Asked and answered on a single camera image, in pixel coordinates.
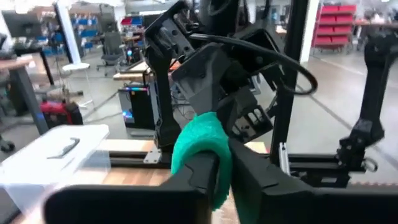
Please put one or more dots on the black office chair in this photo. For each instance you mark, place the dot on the black office chair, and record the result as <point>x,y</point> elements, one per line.
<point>112,46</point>

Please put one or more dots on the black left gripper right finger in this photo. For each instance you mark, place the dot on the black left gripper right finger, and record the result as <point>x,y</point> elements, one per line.
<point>295,205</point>

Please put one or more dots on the red and black toolbox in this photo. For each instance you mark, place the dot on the red and black toolbox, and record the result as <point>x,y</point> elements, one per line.
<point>60,113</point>

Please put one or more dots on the grey table leg with caster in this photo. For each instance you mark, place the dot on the grey table leg with caster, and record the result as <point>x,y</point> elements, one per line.
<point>29,99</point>

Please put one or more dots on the clear plastic lidded container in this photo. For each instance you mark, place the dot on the clear plastic lidded container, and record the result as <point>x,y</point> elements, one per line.
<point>46,149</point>

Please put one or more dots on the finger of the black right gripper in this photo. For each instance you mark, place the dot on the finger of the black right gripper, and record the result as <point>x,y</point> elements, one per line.
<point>205,81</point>
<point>166,99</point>

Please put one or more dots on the low wooden table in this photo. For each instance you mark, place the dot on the low wooden table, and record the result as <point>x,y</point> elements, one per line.
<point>133,70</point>

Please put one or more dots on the silver mounting bracket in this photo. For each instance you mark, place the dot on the silver mounting bracket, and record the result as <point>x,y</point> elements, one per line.
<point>284,158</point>

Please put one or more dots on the teal elastic bandage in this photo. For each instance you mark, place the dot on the teal elastic bandage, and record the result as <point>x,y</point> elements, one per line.
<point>202,130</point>

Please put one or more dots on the red storage shelving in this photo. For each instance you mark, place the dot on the red storage shelving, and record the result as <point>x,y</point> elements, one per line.
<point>334,28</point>

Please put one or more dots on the white round stool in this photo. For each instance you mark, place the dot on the white round stool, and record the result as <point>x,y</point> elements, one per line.
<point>76,67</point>

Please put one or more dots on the silver corner plate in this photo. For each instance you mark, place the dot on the silver corner plate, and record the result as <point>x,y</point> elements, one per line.
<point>152,157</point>

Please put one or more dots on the computer tower with lights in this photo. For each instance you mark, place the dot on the computer tower with lights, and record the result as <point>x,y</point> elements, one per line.
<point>140,105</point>

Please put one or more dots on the white square column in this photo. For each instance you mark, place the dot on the white square column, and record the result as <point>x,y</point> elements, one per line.
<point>309,28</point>

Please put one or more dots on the white pillar with black edge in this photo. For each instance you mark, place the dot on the white pillar with black edge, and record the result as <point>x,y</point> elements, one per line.
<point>66,34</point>

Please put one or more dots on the black computer monitor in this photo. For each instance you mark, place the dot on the black computer monitor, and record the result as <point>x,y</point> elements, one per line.
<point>21,23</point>

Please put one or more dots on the wooden table top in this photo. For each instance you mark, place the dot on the wooden table top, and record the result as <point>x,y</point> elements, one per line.
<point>15,62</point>

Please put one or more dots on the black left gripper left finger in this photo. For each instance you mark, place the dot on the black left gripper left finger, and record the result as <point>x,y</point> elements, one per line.
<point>140,205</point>

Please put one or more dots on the blue storage bins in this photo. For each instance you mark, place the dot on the blue storage bins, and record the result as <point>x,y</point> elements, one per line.
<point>84,31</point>

